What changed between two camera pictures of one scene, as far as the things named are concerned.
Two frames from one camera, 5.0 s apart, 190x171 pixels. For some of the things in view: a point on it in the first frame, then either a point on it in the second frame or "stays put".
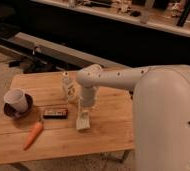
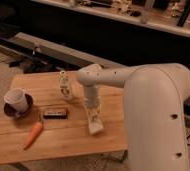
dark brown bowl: x=11 y=112 stays put
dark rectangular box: x=55 y=114 stays put
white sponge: x=83 y=120 → x=94 y=120
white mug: x=17 y=99 stays put
